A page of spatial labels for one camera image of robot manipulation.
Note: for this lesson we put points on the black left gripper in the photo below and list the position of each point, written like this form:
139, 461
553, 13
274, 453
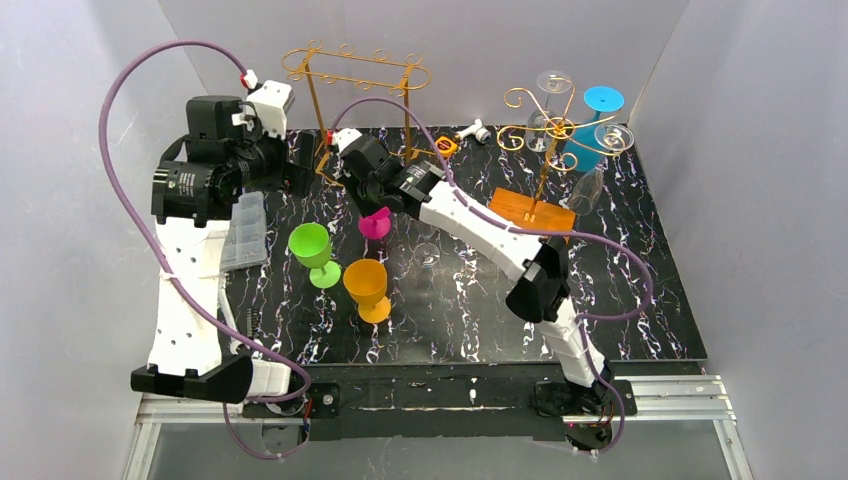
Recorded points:
303, 158

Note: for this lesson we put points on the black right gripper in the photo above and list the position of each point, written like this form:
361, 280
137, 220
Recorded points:
361, 192

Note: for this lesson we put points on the magenta plastic wine glass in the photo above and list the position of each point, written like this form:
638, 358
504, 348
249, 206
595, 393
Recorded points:
377, 225

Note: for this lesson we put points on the green plastic wine glass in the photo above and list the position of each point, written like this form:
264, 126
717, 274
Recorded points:
311, 244

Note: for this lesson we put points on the clear wine glass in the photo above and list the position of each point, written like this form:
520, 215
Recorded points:
555, 86
426, 253
608, 141

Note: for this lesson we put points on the orange plastic wine glass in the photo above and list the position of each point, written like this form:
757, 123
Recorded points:
366, 281

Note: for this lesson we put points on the blue plastic wine glass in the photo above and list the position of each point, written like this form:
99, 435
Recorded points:
582, 150

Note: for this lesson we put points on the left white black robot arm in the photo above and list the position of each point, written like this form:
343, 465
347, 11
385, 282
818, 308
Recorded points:
231, 144

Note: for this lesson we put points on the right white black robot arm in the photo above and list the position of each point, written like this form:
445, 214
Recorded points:
537, 267

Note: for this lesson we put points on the gold rectangular hanging rack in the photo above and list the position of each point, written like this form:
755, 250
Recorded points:
377, 75

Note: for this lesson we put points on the yellow tape measure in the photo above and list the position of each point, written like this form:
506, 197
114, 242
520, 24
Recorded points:
446, 146

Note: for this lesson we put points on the clear plastic screw box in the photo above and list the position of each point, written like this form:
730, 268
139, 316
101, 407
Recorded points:
245, 245

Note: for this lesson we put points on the white pipe fitting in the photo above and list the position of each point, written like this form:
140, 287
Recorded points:
476, 130

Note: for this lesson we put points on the black bit strip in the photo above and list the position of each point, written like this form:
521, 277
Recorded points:
253, 322

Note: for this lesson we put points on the silver wrench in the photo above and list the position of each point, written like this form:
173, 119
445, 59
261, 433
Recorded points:
236, 346

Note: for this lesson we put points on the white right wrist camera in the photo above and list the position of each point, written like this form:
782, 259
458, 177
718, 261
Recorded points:
339, 140

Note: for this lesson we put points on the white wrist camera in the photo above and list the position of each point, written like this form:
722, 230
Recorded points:
266, 106
339, 140

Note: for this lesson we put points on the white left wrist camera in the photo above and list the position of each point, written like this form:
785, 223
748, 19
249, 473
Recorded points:
266, 106

